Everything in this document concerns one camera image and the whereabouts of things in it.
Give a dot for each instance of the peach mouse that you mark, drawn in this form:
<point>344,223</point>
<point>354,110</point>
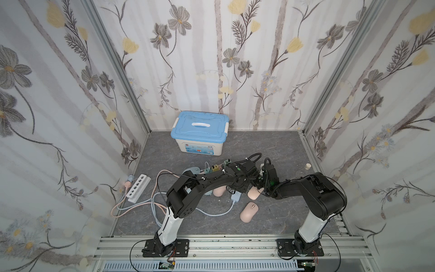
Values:
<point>254,192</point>

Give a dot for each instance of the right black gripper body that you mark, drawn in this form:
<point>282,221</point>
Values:
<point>263,185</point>

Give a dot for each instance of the blue mouse near strip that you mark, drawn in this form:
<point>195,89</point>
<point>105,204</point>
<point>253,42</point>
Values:
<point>191,172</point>

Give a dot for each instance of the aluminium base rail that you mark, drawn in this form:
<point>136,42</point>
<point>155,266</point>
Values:
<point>340,251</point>

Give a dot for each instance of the blue lid storage box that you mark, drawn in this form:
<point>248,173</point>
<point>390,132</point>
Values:
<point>200,132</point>

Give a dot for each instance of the pink mouse front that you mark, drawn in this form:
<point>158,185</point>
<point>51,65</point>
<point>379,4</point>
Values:
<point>249,212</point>

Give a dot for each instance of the pink mouse left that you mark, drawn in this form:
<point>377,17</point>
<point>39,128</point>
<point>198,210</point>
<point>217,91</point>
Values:
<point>218,192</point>

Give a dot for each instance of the light blue power strip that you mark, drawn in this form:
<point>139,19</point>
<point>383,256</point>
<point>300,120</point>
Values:
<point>236,196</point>

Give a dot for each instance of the pink mouse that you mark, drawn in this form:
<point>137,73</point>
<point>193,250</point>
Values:
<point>249,212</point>
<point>218,192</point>

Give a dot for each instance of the white multi socket power strip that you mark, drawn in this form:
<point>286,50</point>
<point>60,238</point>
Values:
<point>138,188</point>

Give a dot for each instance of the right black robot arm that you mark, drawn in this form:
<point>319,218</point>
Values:
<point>324,200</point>

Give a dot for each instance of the pink power strip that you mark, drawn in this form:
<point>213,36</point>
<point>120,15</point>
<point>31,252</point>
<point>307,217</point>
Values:
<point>223,165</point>

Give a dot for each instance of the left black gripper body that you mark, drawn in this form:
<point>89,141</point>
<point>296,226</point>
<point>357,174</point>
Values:
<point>245,183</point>

